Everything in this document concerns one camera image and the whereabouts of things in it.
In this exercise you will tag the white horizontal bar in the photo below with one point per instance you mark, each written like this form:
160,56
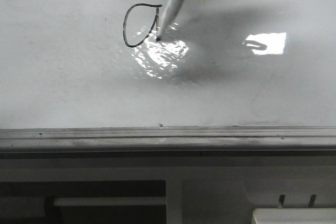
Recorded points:
109,201

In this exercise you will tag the white tray under board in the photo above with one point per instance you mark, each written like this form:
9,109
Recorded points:
293,215

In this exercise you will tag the white whiteboard with metal frame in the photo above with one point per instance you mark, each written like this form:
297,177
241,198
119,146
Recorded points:
227,75

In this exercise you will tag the white slotted metal shelf frame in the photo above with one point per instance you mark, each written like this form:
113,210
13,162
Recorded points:
198,189

